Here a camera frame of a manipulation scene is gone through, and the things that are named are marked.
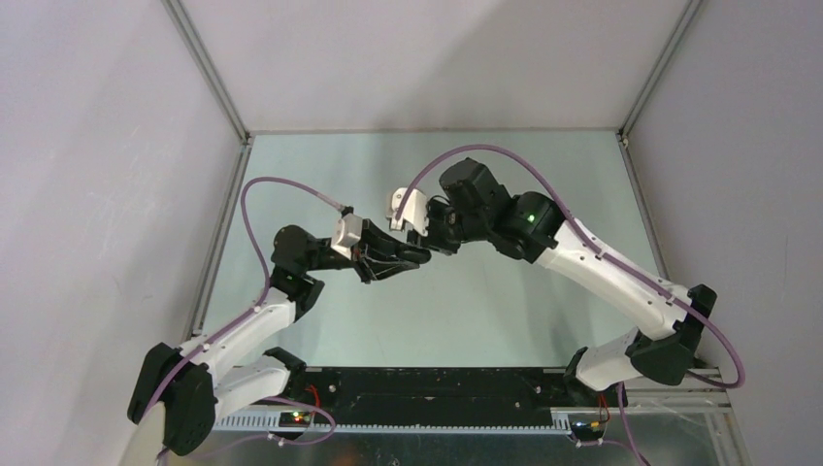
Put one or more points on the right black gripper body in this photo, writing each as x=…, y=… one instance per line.
x=447, y=228

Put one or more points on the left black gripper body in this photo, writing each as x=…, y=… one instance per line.
x=360, y=250

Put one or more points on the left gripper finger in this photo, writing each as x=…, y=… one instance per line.
x=379, y=241
x=382, y=270

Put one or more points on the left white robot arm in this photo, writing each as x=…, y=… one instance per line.
x=182, y=392

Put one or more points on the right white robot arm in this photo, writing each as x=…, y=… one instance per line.
x=668, y=318

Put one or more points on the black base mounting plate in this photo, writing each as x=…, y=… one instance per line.
x=527, y=397

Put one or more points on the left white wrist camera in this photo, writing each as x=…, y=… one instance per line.
x=347, y=234

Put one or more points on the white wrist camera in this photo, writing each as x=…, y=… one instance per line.
x=347, y=234
x=413, y=217

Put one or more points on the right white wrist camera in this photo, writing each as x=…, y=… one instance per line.
x=413, y=217

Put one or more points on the aluminium frame rail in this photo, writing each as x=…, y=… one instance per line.
x=198, y=50

